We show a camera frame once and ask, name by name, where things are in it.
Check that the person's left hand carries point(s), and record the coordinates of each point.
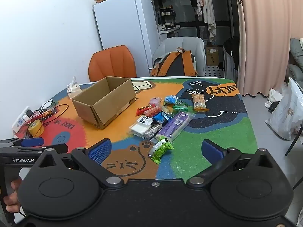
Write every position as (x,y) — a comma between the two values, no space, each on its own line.
(11,198)

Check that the red stick snack packet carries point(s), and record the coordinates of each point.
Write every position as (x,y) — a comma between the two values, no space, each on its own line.
(45,113)

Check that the pink curtain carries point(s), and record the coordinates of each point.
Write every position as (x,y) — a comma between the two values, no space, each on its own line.
(265,40)

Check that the black spice rack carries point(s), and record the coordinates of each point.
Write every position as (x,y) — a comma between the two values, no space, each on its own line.
(167,14)

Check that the grey chair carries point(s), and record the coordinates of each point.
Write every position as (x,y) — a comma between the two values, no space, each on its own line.
(189,43)

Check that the white knotted plastic bag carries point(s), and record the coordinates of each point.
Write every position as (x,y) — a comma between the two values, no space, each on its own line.
(74,88)

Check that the orange biscuit packet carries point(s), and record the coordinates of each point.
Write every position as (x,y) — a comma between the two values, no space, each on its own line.
(199,102)

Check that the clear packet with purple cake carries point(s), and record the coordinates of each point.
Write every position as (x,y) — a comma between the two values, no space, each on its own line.
(155,101)

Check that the black hanging cloth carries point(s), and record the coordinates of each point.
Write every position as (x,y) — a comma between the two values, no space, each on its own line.
(232,52)

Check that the large white plastic bag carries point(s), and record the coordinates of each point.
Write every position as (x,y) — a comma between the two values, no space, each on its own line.
(286,113)

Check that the cartoon cat table mat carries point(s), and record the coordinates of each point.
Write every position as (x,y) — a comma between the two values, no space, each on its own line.
(213,127)

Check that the large purple snack packet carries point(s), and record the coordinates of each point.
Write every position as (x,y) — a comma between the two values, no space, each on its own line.
(174,125)

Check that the dark blue snack packet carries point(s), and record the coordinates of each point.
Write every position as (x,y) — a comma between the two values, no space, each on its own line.
(161,117)

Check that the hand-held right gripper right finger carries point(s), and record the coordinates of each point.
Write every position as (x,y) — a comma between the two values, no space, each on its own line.
(213,150)

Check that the lime green snack packet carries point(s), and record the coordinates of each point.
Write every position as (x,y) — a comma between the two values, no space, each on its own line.
(159,150)

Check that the white packet with black label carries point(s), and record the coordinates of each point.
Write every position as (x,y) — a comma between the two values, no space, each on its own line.
(139,128)

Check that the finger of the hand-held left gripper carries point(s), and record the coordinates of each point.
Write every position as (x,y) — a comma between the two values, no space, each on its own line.
(32,141)
(56,148)

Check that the yellow tape roll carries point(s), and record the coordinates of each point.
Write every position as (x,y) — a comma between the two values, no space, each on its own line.
(35,127)

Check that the light blue snack packet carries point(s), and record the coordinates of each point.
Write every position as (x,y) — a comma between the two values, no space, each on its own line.
(170,99)

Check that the orange chair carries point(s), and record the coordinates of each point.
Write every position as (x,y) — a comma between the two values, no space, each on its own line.
(111,61)

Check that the clear striped snack packet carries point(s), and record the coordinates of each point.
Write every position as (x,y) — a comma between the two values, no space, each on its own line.
(152,132)

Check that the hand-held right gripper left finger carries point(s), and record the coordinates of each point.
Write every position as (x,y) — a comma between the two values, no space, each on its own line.
(99,150)

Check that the white power strip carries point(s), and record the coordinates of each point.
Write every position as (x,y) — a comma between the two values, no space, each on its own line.
(20,121)

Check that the dark green snack packet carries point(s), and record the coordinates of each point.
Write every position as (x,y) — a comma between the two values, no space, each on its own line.
(180,105)

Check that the orange and black backpack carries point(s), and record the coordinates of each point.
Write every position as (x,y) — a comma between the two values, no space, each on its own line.
(176,63)

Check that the white hanging garment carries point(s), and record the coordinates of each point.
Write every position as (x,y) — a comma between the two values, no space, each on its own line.
(209,9)

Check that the white refrigerator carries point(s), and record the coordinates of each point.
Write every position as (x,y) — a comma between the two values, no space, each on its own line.
(123,28)

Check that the yellow snack packet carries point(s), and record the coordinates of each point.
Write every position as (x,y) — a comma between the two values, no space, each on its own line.
(167,109)

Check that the grey sofa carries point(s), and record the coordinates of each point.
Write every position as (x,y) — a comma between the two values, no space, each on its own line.
(296,52)

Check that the small brown cardboard box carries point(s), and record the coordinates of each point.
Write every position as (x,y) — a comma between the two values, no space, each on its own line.
(211,55)

